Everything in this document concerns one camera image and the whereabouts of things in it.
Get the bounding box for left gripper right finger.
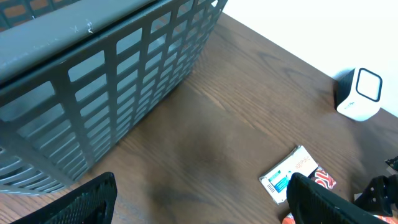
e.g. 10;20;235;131
287;172;385;224

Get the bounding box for grey plastic basket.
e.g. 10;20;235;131
1;0;227;195

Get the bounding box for white Panadol box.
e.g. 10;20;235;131
259;145;318;204

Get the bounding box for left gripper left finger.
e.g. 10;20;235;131
12;172;118;224

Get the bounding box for red Top candy wrapper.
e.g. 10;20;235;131
282;166;336;224

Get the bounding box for orange tissue pack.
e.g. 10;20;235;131
354;193;398;224

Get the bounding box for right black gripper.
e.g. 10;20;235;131
354;156;398;217

